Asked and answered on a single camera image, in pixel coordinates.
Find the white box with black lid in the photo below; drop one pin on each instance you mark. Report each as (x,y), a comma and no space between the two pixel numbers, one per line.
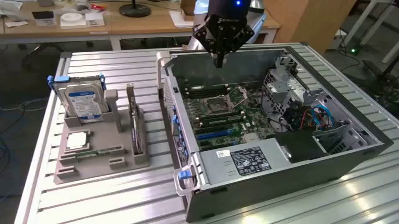
(44,21)

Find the graphics card with fan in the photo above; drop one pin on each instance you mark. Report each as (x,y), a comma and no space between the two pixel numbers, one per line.
(136,130)

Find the black RAM slot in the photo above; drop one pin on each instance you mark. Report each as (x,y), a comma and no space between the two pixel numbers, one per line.
(206,87)
(207,94)

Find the black office chair base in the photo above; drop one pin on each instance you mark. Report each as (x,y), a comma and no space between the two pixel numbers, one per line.
(40,50)

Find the red and white package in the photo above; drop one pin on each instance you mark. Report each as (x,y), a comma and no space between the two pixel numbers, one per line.
(96,7)

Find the white round holder box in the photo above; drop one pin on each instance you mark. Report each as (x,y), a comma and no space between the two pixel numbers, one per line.
(72,21)

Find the long black expansion slot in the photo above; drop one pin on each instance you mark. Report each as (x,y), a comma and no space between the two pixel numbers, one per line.
(211,129)

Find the green motherboard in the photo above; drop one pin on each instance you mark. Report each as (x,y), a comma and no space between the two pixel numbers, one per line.
(250,121)

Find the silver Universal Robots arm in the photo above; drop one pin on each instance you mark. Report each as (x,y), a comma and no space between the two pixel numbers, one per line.
(195,42)

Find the white paper stack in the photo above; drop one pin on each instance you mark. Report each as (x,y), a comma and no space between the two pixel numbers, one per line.
(180,19)

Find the grey metal disk bay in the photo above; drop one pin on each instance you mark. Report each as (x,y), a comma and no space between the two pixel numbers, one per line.
(280,88)

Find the metal socket cover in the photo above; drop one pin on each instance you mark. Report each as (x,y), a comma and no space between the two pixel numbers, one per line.
(238,95)

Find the clear plastic bag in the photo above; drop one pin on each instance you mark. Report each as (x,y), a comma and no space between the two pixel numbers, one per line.
(11,8)

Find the grey cup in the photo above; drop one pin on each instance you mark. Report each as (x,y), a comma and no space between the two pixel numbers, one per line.
(45,2)

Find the small white box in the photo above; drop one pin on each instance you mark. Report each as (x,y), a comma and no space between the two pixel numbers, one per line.
(95,21)

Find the grey power supply unit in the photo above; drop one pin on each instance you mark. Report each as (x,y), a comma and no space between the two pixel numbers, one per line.
(215,168)

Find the white paper slip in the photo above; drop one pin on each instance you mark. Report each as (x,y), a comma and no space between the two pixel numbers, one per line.
(15,23)

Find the white unit with green light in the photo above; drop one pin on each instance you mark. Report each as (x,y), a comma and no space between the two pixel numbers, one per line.
(338,42)

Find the hard disk in blue caddy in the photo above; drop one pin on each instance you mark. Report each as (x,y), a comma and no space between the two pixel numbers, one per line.
(81,102)

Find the wooden desk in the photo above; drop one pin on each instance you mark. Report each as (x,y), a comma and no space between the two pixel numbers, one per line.
(140,25)

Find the installed RAM stick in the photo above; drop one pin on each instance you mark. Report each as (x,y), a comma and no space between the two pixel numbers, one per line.
(220,120)

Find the grey metal drive cage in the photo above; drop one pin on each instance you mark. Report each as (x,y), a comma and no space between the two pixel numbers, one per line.
(339,140)

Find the brown cardboard box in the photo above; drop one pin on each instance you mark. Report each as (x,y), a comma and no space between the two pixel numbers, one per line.
(187,9)

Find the white table frame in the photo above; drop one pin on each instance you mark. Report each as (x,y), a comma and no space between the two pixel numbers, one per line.
(372,23)

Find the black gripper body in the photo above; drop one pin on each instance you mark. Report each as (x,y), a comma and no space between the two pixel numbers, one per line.
(226,28)

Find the grey parts rack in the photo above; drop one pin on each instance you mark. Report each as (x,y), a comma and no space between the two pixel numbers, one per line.
(103,140)

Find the open black PC case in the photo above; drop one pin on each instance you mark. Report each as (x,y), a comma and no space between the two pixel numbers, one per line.
(280,186)

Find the blue expansion slot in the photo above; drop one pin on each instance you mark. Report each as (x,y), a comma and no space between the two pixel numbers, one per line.
(215,135)

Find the green RAM stick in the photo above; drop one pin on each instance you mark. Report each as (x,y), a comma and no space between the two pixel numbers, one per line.
(93,153)

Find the silver CPU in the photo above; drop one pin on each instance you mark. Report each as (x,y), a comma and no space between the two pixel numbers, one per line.
(77,141)

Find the wooden cabinet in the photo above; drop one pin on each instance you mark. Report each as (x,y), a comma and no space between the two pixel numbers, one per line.
(311,23)

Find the CPU socket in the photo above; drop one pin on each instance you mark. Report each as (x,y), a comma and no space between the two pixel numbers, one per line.
(215,106)

